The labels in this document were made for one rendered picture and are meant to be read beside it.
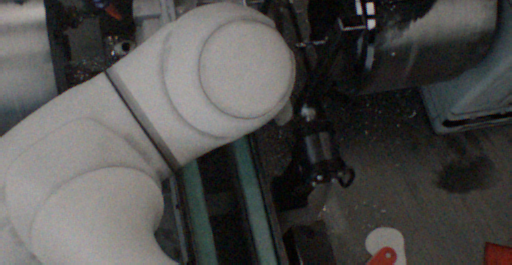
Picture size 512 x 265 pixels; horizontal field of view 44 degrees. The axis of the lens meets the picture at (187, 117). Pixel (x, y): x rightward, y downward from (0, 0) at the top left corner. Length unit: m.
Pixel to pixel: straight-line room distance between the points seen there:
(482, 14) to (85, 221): 0.69
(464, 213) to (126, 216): 0.87
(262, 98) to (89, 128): 0.13
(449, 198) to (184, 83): 0.84
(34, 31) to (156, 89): 0.38
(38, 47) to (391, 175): 0.68
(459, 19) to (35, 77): 0.58
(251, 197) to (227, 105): 0.56
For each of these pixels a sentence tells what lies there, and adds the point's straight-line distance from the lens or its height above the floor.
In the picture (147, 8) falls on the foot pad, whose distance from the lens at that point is 0.93.
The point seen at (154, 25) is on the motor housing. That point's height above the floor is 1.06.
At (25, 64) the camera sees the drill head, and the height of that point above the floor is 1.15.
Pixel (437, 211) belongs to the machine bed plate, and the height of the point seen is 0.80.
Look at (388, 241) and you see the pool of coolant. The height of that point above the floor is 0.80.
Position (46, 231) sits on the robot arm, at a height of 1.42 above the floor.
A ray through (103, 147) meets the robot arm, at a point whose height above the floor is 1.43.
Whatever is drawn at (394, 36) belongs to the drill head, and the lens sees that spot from 0.91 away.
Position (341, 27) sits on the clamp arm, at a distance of 0.74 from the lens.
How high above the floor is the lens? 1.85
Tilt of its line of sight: 67 degrees down
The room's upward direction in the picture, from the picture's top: 8 degrees clockwise
